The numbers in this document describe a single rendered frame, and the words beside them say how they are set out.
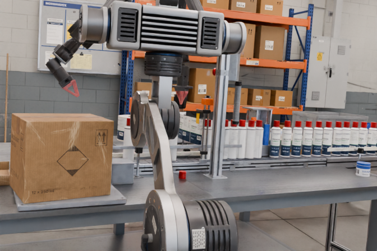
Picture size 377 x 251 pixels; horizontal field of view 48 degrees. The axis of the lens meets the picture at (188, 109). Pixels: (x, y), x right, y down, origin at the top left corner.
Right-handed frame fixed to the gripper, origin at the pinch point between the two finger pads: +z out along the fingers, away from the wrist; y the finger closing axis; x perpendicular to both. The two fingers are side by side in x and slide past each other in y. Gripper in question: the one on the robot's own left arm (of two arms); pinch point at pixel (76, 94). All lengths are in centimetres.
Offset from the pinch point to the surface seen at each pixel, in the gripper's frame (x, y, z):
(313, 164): -80, -8, 108
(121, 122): -13, 45, 33
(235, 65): -64, -29, 30
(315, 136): -92, -4, 98
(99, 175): 13, -58, 23
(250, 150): -53, -11, 75
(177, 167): -16, -17, 54
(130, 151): -3.0, -17.2, 33.9
